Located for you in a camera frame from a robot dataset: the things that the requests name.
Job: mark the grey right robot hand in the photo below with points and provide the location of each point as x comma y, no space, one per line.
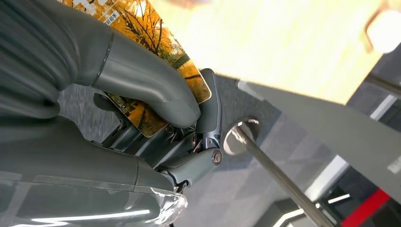
78,175

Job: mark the chrome stanchion chrome base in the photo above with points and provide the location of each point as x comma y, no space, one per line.
282,178

